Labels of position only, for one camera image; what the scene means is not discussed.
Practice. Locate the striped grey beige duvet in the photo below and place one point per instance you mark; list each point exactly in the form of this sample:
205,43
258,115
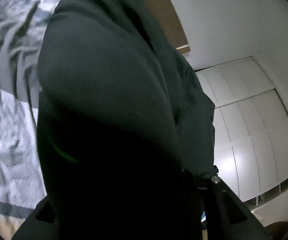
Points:
22,28

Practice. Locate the wooden headboard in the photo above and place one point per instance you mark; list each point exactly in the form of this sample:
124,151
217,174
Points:
166,15

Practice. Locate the large black jacket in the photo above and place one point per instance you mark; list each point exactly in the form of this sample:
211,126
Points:
124,128

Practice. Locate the white wardrobe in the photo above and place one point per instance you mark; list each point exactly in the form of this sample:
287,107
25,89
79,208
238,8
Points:
251,125

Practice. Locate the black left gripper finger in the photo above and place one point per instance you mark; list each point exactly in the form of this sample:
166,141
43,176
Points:
226,215

